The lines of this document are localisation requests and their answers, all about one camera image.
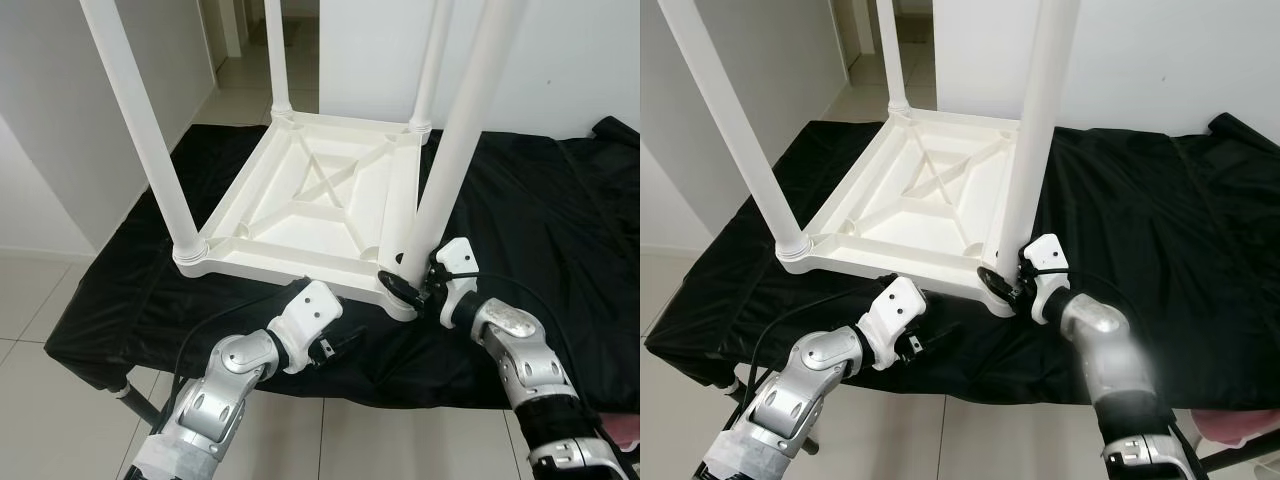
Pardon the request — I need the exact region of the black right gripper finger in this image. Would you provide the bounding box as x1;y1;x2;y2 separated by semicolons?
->
378;268;421;307
975;263;1013;301

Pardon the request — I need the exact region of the white door frame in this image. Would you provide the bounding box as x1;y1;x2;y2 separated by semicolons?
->
845;0;881;61
205;0;246;61

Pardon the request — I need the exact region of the white plastic children table top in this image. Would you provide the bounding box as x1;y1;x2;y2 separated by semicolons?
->
172;110;433;323
778;108;1031;319

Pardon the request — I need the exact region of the white plastic table leg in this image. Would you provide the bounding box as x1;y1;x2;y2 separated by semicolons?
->
408;0;456;136
875;0;911;114
78;0;209;263
657;0;813;259
263;0;294;119
995;0;1083;256
397;0;529;286

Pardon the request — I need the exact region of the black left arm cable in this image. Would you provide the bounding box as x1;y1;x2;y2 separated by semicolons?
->
745;290;881;401
175;290;301;401

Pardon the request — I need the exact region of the black metal table leg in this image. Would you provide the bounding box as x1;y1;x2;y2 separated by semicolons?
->
730;365;821;456
1195;435;1280;473
110;380;161;426

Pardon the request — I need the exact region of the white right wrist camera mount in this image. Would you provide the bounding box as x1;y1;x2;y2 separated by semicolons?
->
432;237;479;326
1022;233;1071;323

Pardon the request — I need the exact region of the black fabric table cover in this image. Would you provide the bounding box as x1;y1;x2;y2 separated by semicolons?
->
45;115;641;411
645;112;1280;411

